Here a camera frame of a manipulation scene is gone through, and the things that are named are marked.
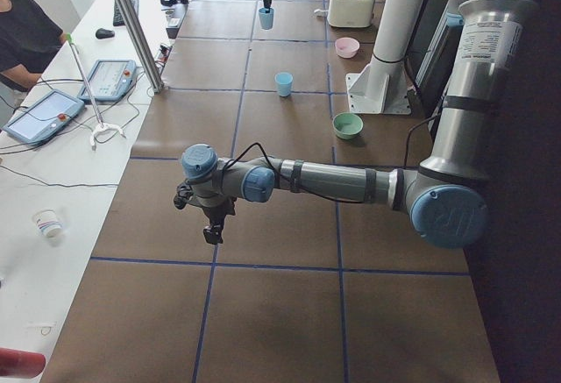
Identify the cream toaster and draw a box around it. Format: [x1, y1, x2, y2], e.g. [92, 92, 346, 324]
[327, 0, 375, 28]

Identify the paper cup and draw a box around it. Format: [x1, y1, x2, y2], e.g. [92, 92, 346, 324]
[32, 209, 62, 238]

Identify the red cylinder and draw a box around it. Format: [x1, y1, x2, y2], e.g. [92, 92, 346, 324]
[0, 348, 46, 379]

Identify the near teach pendant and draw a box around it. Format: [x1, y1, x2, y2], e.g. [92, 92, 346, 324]
[2, 90, 85, 145]

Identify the person in black shirt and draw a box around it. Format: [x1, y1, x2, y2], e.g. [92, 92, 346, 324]
[1, 0, 67, 92]

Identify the black computer mouse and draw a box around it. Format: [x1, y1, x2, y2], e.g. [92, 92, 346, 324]
[95, 28, 115, 39]

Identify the aluminium frame post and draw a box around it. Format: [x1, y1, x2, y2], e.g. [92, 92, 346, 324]
[115, 0, 164, 94]

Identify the black keyboard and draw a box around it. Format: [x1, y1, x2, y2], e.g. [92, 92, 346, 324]
[112, 0, 140, 27]

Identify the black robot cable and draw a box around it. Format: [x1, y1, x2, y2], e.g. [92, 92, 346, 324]
[403, 113, 444, 169]

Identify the far teach pendant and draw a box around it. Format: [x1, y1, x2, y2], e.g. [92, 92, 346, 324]
[87, 60, 137, 104]

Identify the light blue plastic cup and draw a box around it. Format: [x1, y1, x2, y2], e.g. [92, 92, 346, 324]
[274, 72, 293, 97]

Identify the white grabber stick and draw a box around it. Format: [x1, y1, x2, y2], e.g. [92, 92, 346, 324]
[64, 33, 125, 151]

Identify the green bowl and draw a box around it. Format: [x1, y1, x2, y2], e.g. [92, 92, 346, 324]
[332, 112, 364, 140]

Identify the teach pendant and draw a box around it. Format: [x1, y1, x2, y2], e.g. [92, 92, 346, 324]
[87, 60, 137, 104]
[2, 90, 85, 145]

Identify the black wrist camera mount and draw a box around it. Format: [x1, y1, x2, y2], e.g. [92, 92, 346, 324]
[173, 182, 194, 210]

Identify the pink bowl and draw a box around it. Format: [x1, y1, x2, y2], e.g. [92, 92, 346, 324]
[334, 37, 360, 59]

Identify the white mounting column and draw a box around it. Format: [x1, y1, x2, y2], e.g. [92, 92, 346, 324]
[345, 0, 423, 115]

